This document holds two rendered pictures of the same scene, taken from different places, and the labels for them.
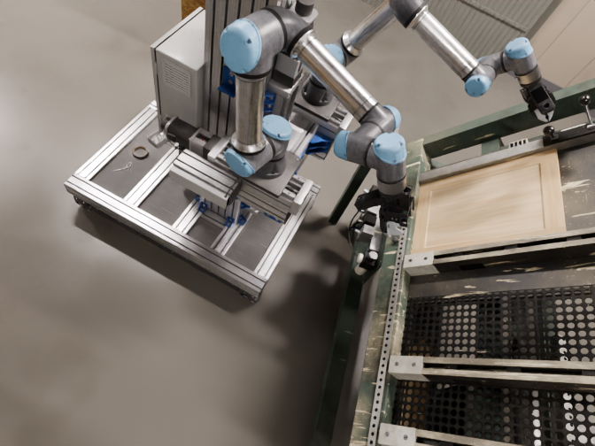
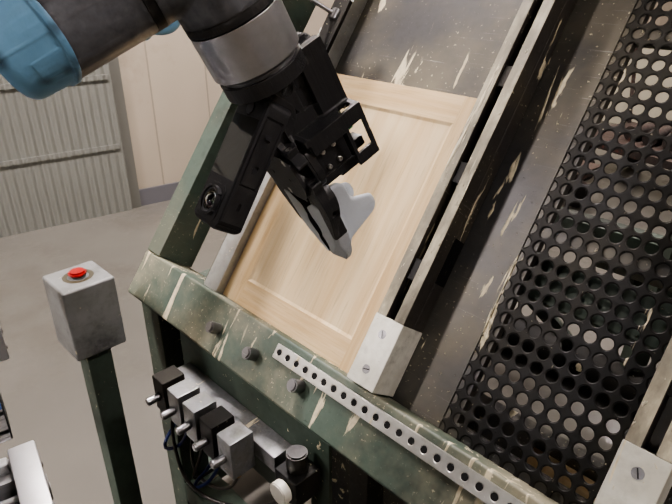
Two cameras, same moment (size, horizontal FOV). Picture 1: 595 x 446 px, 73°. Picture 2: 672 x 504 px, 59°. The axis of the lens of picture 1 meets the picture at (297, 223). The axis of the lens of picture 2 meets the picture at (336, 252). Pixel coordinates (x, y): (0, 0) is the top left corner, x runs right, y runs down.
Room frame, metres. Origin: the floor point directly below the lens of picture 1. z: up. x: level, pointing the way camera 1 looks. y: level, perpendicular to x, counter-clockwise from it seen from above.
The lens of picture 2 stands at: (0.32, 0.07, 1.58)
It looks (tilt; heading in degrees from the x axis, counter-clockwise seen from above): 26 degrees down; 321
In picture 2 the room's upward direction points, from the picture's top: straight up
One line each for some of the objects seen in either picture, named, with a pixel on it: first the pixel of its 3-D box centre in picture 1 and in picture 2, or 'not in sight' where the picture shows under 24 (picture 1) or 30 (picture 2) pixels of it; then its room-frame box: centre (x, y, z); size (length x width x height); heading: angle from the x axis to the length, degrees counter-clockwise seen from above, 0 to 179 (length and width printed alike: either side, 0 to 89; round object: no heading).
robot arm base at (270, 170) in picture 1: (268, 156); not in sight; (1.00, 0.21, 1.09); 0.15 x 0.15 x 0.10
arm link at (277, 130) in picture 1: (273, 136); not in sight; (0.99, 0.21, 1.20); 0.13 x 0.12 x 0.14; 162
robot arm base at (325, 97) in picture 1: (319, 86); not in sight; (1.49, 0.17, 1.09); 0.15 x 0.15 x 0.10
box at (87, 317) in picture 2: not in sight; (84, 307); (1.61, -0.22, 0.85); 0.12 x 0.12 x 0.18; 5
